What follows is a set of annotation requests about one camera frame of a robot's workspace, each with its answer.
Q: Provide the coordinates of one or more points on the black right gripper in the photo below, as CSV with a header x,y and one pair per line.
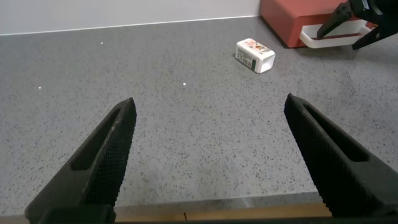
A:
x,y
379,11

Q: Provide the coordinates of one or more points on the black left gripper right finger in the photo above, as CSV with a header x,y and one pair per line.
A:
x,y
335,168

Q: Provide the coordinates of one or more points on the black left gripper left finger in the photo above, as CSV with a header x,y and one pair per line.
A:
x,y
102,161

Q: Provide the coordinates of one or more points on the red drawer case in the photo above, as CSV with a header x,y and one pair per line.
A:
x,y
280,9

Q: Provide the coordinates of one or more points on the small white milk carton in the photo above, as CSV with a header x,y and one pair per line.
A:
x,y
255,56

